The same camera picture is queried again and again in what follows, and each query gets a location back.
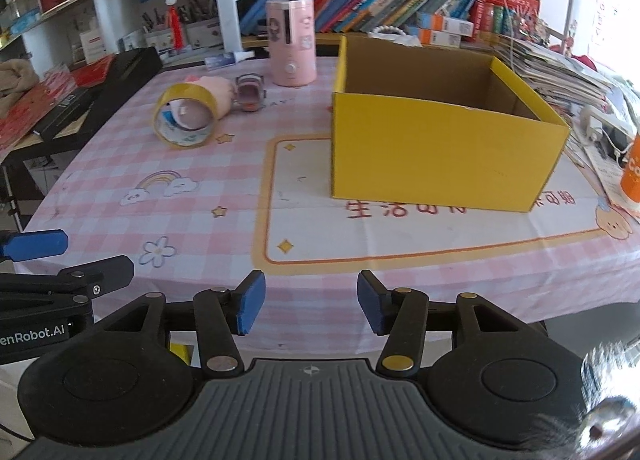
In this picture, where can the colourful figure ornament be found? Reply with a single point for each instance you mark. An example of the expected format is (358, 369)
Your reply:
(530, 22)

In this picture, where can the white red label card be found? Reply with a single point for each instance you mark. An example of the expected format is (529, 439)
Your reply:
(92, 45)

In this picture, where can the beige plush cloth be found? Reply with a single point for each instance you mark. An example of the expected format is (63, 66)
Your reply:
(15, 77)

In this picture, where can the grey furry cuff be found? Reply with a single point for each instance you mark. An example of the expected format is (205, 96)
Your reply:
(605, 390)

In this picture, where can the stack of red packets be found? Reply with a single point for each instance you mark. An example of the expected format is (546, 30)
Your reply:
(30, 105)

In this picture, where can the small grey pink gadget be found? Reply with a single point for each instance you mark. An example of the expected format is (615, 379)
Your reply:
(248, 95)

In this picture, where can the white power adapter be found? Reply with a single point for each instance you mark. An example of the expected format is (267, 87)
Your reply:
(592, 122)

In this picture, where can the pink checkered tablecloth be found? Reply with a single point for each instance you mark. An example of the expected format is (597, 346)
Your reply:
(175, 220)

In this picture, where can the open printed booklet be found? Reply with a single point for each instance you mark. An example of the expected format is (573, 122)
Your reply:
(605, 170)

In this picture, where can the pink plush paw toy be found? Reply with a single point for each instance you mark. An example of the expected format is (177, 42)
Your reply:
(217, 90)

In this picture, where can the red tassel ornament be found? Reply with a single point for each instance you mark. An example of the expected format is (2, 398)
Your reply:
(175, 25)

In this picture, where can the orange drink cup with straw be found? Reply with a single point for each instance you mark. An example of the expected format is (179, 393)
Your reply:
(631, 175)

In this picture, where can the white ribbed box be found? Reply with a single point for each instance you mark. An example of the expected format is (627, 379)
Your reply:
(410, 39)

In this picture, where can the yellow cardboard box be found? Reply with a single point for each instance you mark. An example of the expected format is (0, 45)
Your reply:
(425, 155)

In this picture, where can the small spray bottle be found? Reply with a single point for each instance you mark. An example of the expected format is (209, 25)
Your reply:
(225, 60)

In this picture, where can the small pen cup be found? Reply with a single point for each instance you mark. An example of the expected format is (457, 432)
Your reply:
(157, 37)

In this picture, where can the orange white small box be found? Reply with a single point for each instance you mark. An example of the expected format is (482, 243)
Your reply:
(445, 24)
(440, 38)

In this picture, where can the pink cylindrical humidifier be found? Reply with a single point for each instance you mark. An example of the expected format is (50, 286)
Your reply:
(290, 55)

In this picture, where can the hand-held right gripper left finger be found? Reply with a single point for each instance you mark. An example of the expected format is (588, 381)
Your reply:
(252, 302)

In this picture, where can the stack of papers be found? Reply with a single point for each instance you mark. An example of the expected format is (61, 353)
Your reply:
(550, 70)

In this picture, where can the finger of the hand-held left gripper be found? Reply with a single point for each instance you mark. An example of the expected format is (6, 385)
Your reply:
(110, 267)
(40, 244)

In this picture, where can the yellow tape roll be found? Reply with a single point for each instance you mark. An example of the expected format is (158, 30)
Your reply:
(195, 95)

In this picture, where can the large pen cup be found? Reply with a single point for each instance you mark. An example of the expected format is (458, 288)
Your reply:
(202, 32)

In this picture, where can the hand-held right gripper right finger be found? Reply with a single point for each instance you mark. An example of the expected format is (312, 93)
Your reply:
(370, 300)

